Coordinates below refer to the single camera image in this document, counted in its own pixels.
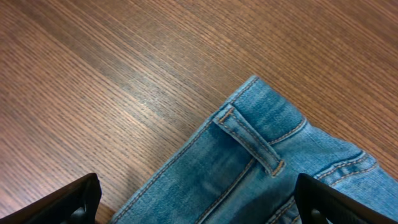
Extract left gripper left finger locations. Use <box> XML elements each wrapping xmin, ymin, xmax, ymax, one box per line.
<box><xmin>1</xmin><ymin>173</ymin><xmax>102</xmax><ymax>224</ymax></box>

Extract light blue denim jeans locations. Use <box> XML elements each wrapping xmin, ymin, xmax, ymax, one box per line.
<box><xmin>112</xmin><ymin>76</ymin><xmax>397</xmax><ymax>223</ymax></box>

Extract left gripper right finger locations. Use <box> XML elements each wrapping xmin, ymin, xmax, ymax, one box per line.
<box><xmin>294</xmin><ymin>173</ymin><xmax>397</xmax><ymax>224</ymax></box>

